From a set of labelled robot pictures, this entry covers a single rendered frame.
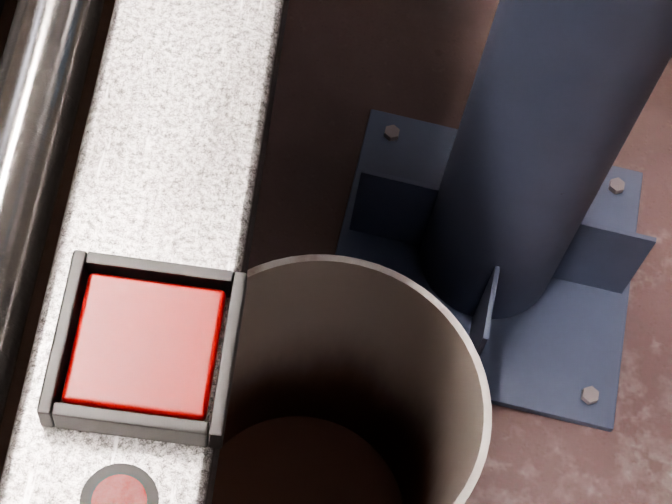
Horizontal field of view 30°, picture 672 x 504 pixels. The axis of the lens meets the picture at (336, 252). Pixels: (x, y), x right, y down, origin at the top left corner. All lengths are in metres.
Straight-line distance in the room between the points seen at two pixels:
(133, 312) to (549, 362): 1.09
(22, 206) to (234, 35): 0.14
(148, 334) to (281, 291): 0.70
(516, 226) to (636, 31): 0.35
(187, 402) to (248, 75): 0.18
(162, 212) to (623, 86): 0.68
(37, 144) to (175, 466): 0.17
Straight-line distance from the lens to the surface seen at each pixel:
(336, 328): 1.30
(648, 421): 1.61
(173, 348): 0.53
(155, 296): 0.54
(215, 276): 0.55
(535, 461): 1.55
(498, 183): 1.33
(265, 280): 1.20
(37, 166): 0.60
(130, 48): 0.63
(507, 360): 1.57
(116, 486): 0.53
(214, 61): 0.63
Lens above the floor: 1.42
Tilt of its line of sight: 61 degrees down
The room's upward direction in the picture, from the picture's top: 11 degrees clockwise
